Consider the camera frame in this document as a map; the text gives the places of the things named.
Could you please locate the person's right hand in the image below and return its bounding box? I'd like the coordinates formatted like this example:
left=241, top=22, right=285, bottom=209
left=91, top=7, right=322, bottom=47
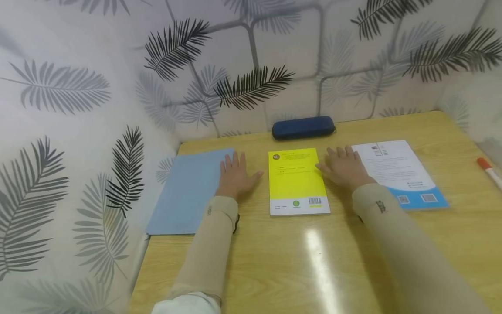
left=315, top=145, right=378, bottom=192

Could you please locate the person's left hand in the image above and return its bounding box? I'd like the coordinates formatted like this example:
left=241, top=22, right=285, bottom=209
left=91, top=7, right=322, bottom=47
left=215, top=151, right=264, bottom=202

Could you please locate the person's right forearm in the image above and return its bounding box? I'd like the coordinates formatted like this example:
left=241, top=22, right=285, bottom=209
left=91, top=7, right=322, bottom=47
left=351, top=182, right=492, bottom=314

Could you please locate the person's left forearm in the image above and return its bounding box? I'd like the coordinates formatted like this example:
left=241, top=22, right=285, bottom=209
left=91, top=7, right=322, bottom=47
left=151, top=195, right=240, bottom=314

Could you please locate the yellow book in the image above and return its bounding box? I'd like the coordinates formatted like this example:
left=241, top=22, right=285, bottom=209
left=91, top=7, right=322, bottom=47
left=268, top=147, right=331, bottom=217

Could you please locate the dark blue pencil case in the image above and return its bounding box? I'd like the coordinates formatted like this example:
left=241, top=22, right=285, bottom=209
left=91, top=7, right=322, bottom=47
left=271, top=116, right=337, bottom=141

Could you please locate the light blue paper folder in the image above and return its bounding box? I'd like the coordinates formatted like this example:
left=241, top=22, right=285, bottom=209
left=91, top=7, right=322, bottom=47
left=145, top=148, right=236, bottom=236

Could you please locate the white and blue booklet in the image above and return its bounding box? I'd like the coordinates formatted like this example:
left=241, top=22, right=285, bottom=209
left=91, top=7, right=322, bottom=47
left=351, top=140, right=451, bottom=211

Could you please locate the white marker with red cap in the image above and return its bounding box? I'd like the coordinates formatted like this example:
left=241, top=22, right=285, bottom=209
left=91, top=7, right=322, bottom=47
left=476, top=157, right=502, bottom=191

